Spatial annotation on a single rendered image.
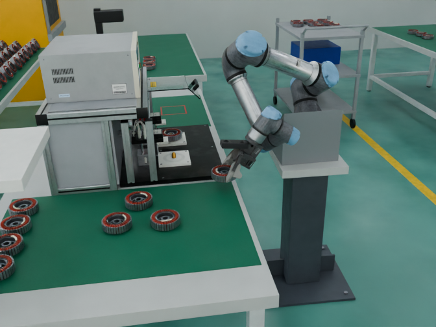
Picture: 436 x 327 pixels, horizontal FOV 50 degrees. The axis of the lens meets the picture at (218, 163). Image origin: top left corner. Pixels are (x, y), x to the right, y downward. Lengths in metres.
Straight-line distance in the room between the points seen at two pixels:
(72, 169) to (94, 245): 0.45
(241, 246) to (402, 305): 1.24
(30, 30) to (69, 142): 3.80
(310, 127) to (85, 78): 1.01
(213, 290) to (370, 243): 1.74
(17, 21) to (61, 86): 3.71
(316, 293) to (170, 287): 1.26
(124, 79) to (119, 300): 0.96
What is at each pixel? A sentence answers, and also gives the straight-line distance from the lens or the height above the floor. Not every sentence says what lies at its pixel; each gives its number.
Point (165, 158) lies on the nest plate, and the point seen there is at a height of 0.78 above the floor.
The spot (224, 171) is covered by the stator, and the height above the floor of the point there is 0.82.
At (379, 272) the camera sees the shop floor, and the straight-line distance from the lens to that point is 2.87.
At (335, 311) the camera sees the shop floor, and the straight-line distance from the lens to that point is 2.57.
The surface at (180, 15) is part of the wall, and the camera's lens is 7.46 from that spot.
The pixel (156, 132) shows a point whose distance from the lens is 2.19.
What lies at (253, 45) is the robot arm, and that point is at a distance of 1.98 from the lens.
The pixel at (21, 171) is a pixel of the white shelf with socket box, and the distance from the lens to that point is 1.29.
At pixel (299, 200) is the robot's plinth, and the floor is 0.54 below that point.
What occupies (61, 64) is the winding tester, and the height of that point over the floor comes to 1.28.
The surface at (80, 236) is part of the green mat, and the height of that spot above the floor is 0.75.
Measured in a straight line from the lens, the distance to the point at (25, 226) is 1.90.
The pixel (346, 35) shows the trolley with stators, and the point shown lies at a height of 0.91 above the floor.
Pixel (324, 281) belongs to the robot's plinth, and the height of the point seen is 0.02.
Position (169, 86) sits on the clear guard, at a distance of 2.38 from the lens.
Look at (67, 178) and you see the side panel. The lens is 2.10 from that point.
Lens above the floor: 1.73
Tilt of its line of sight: 26 degrees down
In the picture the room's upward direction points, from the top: 1 degrees counter-clockwise
